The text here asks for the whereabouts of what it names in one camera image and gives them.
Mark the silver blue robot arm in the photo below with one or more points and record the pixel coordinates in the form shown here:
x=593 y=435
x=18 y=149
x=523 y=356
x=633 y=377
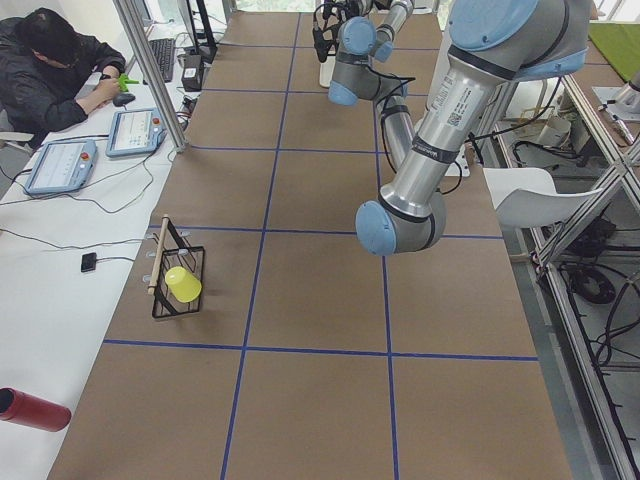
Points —
x=367 y=34
x=492 y=42

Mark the yellow plastic cup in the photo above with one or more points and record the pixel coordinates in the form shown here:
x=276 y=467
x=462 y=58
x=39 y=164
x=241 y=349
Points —
x=183 y=284

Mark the white plastic chair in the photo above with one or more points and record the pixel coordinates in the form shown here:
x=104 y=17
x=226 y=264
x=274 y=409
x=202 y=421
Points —
x=527 y=197

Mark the black box on desk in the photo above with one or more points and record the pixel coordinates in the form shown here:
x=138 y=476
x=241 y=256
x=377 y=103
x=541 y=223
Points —
x=192 y=73

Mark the far blue teach pendant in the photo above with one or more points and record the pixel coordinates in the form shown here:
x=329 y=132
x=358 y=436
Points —
x=135 y=132

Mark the blue teach pendant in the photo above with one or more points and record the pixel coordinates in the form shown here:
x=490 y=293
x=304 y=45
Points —
x=61 y=167
x=135 y=132

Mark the small black puck device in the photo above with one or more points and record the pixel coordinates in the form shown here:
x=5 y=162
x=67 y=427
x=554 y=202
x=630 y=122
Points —
x=88 y=262

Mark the black computer mouse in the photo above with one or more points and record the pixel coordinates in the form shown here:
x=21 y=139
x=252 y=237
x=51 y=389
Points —
x=123 y=98

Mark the black keyboard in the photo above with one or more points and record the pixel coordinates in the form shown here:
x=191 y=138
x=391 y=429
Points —
x=163 y=50

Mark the near blue teach pendant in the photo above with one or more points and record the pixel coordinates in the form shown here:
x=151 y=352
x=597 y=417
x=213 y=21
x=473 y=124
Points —
x=61 y=167

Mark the seated person in black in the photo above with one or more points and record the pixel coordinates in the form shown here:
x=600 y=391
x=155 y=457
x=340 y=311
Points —
x=53 y=77

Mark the red water bottle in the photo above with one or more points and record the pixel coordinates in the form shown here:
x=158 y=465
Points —
x=27 y=410

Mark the black wire cup rack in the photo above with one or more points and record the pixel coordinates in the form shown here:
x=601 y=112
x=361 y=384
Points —
x=178 y=251

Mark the wooden dowel rack handle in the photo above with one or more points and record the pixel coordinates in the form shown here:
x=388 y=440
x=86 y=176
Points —
x=155 y=273

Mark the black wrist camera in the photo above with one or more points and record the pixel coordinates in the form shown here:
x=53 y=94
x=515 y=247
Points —
x=326 y=22

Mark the aluminium frame post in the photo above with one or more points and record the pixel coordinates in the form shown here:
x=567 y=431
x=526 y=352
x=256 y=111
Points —
x=136 y=35

